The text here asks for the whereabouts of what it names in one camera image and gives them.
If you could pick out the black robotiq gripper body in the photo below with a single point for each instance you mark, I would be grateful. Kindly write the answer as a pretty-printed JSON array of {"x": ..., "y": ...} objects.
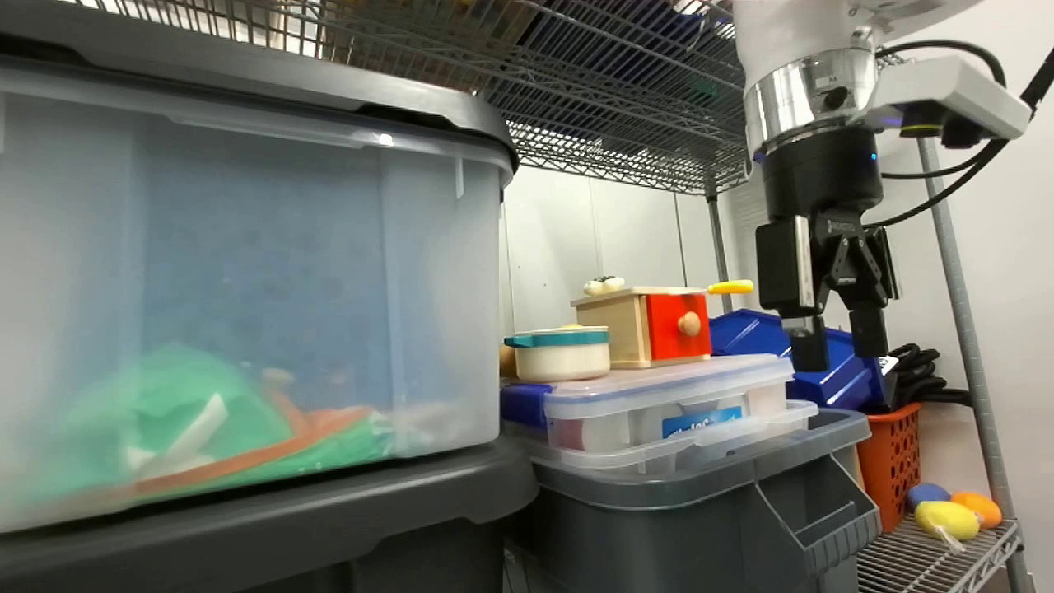
[{"x": 825, "y": 177}]

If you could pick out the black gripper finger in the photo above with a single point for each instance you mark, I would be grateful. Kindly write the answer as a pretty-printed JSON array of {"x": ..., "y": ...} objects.
[
  {"x": 875, "y": 308},
  {"x": 813, "y": 331}
]

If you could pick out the yellow toy food piece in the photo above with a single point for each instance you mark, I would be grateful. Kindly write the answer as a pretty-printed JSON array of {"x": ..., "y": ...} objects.
[{"x": 734, "y": 288}]

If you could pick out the red drawer with wooden knob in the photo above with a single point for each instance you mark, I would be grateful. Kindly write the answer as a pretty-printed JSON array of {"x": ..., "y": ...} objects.
[{"x": 671, "y": 333}]

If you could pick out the white franka robot arm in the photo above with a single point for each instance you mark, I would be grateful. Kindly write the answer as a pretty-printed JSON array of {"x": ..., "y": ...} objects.
[{"x": 802, "y": 54}]

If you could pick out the blue plastic bin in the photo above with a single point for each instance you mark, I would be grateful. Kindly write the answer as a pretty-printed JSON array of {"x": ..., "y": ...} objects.
[{"x": 751, "y": 331}]

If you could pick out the clear flat storage container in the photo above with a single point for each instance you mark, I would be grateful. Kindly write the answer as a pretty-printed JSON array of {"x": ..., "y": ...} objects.
[{"x": 785, "y": 432}]

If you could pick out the orange perforated basket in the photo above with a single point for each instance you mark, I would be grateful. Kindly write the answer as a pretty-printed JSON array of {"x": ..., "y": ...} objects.
[{"x": 892, "y": 462}]

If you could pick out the clear flat container blue rim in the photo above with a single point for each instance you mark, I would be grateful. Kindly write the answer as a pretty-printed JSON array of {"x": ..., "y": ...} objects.
[{"x": 659, "y": 400}]

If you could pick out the blue soft toy ball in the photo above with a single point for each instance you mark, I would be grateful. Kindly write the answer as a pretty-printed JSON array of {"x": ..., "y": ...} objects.
[{"x": 926, "y": 496}]

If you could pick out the red wooden box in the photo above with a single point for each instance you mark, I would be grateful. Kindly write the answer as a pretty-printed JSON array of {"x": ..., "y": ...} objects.
[{"x": 614, "y": 331}]

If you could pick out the yellow soft toy ball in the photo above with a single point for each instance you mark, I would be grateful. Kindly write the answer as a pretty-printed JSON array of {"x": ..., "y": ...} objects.
[{"x": 947, "y": 517}]

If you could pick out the orange soft toy ball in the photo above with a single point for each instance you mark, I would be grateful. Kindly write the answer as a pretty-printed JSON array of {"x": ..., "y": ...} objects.
[{"x": 981, "y": 507}]

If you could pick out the large grey tote bin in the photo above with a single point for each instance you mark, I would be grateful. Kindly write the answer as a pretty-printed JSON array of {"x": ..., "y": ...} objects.
[{"x": 659, "y": 538}]

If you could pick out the dark grey tote bin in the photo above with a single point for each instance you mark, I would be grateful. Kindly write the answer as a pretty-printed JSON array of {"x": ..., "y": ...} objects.
[{"x": 331, "y": 529}]

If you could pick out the clear tote with dark lid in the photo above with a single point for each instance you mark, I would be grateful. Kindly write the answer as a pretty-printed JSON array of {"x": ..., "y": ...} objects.
[{"x": 276, "y": 274}]

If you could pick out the green fabric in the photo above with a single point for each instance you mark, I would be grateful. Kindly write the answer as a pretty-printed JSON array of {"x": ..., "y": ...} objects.
[{"x": 165, "y": 415}]

